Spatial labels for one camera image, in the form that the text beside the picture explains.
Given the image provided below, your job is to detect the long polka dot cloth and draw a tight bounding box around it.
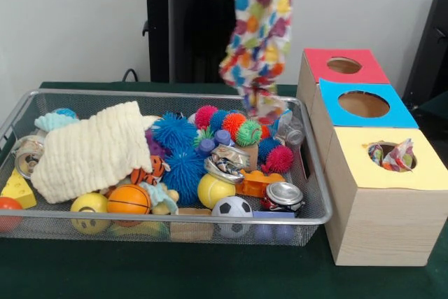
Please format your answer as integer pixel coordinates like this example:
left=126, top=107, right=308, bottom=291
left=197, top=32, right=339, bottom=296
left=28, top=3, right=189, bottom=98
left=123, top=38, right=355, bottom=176
left=208, top=0, right=295, bottom=126

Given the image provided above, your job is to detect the cream knitted cloth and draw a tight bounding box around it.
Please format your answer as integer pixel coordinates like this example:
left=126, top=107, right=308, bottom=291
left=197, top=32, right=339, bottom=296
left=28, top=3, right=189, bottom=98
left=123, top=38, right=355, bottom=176
left=31, top=101, right=154, bottom=204

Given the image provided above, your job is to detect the multicolour patterned cloth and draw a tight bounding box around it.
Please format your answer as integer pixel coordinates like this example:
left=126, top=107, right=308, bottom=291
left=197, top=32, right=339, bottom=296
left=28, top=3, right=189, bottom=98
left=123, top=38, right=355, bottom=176
left=367, top=138, right=416, bottom=173

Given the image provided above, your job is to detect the clear mesh bin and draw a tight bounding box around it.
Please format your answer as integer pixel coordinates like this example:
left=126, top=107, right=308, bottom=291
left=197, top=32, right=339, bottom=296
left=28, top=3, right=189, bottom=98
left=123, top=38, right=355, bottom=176
left=0, top=89, right=333, bottom=247

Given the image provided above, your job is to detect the wooden box with three holes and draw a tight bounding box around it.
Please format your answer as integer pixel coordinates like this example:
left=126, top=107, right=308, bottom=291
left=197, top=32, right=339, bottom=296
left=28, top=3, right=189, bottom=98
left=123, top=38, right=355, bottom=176
left=296, top=48, right=448, bottom=267

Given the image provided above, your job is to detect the blue spiky rubber ball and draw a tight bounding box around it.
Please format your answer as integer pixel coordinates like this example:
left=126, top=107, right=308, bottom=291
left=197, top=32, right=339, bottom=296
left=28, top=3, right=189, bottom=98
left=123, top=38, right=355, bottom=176
left=152, top=111, right=200, bottom=151
left=162, top=148, right=207, bottom=205

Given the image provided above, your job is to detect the yellow tennis ball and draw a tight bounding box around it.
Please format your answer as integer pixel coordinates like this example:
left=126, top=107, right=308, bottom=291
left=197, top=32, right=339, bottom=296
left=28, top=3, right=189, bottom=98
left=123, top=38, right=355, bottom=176
left=196, top=174, right=236, bottom=210

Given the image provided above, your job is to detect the black and white soccer ball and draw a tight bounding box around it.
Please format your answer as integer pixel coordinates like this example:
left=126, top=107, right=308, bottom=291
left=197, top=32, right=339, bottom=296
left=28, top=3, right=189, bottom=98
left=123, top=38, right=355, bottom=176
left=212, top=196, right=254, bottom=239

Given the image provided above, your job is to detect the striped tiger plush toy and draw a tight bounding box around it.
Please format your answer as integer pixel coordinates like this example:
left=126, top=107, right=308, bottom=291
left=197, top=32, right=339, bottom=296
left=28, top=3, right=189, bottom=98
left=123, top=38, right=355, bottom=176
left=129, top=155, right=171, bottom=187

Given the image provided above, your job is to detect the crushed red drink can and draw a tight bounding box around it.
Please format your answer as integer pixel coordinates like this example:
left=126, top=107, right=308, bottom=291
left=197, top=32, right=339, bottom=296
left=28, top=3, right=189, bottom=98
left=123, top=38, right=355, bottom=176
left=262, top=181, right=307, bottom=214

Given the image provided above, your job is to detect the orange toy basketball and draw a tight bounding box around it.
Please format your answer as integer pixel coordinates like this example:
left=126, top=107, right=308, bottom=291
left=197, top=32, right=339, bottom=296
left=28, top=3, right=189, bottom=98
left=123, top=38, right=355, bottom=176
left=107, top=184, right=152, bottom=216

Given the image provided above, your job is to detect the yellow smiley ball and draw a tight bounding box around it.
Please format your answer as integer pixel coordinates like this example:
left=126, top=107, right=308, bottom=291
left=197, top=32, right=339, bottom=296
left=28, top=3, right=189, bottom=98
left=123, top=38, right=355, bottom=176
left=70, top=193, right=111, bottom=235

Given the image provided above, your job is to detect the mint green cloth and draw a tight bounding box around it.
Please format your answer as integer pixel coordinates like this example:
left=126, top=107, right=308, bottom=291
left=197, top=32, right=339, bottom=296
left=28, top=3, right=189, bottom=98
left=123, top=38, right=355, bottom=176
left=35, top=110, right=79, bottom=134

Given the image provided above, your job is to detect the silver drink can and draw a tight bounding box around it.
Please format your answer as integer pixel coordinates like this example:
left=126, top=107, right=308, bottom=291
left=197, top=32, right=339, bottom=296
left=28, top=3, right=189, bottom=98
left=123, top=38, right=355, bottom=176
left=13, top=134, right=48, bottom=179

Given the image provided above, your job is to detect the yellow cheese wedge toy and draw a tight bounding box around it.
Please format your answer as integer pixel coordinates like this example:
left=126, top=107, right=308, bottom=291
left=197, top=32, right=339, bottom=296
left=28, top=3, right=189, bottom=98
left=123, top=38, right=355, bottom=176
left=0, top=169, right=37, bottom=210

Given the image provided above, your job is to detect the black monitor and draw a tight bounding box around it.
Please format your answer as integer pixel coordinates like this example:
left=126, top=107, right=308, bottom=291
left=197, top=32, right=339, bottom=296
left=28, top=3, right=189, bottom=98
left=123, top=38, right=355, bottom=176
left=402, top=0, right=448, bottom=121

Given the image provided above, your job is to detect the red ball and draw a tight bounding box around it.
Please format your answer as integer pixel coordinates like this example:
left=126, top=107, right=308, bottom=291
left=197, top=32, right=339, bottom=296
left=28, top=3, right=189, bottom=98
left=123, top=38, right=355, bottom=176
left=0, top=197, right=23, bottom=233

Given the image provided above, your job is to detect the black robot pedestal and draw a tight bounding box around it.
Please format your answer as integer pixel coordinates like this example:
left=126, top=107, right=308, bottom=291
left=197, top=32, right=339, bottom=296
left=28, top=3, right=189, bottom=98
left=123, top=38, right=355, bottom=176
left=135, top=0, right=281, bottom=84

